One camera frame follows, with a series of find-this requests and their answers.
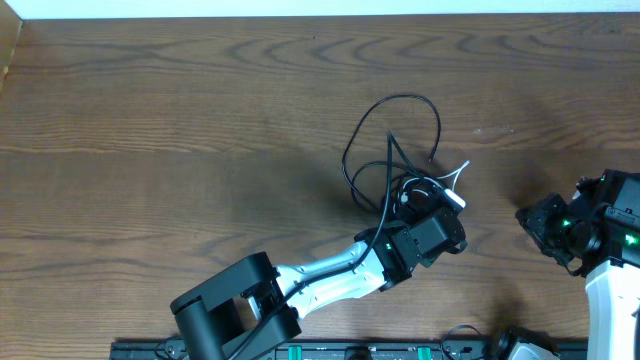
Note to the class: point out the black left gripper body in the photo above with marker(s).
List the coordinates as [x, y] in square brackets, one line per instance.
[417, 192]

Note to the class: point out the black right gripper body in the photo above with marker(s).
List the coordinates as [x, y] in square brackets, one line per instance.
[536, 220]

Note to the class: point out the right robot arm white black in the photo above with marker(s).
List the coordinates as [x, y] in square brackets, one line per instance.
[612, 288]

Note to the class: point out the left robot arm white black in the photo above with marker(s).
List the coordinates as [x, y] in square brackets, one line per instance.
[253, 306]

